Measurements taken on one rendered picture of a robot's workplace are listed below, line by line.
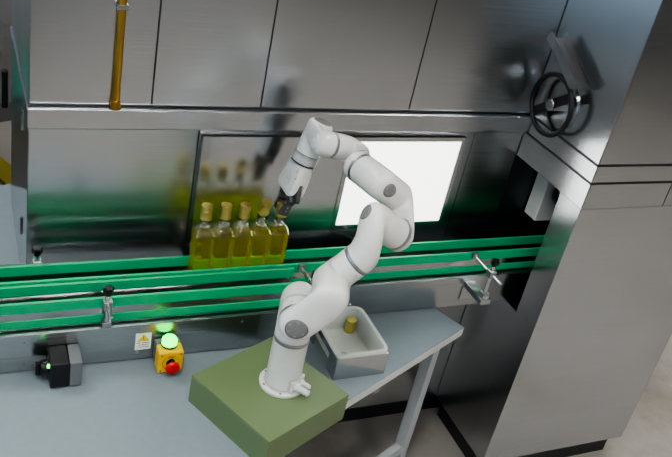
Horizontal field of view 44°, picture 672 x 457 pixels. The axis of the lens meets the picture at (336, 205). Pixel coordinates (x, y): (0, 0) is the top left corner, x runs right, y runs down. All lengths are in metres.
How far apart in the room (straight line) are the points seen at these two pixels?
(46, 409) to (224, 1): 1.16
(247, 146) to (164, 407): 0.78
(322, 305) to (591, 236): 1.14
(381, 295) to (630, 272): 0.90
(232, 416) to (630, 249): 1.51
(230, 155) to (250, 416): 0.77
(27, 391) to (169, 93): 0.88
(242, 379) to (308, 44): 0.96
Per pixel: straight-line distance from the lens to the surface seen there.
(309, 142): 2.32
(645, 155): 2.79
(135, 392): 2.35
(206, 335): 2.45
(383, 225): 2.00
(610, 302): 3.12
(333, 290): 1.99
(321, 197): 2.64
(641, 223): 2.96
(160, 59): 2.31
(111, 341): 2.39
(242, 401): 2.22
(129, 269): 2.49
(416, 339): 2.73
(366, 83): 2.55
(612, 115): 2.63
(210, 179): 2.48
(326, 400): 2.28
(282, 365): 2.20
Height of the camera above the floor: 2.35
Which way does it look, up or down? 28 degrees down
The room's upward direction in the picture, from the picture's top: 13 degrees clockwise
